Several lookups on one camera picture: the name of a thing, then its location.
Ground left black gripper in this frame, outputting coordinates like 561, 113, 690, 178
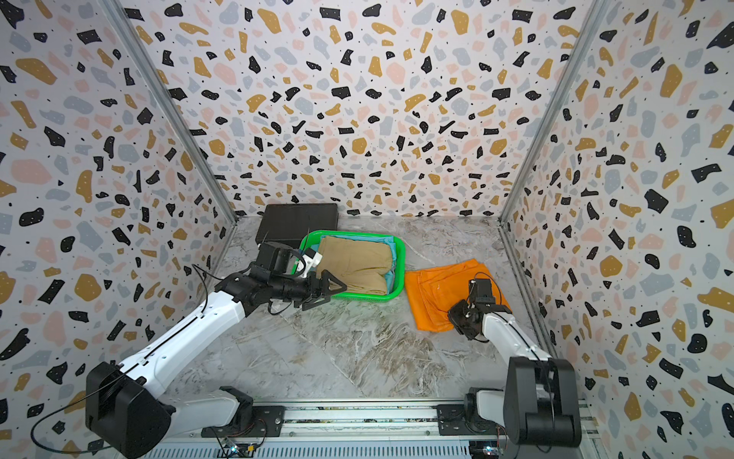
268, 268, 346, 308

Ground orange pants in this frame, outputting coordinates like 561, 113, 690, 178
404, 259, 492, 333

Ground khaki pants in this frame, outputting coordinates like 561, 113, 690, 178
317, 236, 394, 296

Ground green plastic basket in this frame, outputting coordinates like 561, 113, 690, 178
300, 231, 406, 301

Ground teal pants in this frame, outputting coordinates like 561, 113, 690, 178
372, 235, 397, 294

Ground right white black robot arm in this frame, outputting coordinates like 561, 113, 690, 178
447, 273, 582, 452

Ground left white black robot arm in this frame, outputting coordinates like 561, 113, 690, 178
85, 242, 347, 458

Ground black case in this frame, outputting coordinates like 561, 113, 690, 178
255, 203, 338, 249

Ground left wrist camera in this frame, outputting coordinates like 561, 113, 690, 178
301, 249, 322, 273

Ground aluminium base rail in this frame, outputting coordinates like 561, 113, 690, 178
147, 399, 607, 458

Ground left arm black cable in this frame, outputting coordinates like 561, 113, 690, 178
29, 395, 110, 455

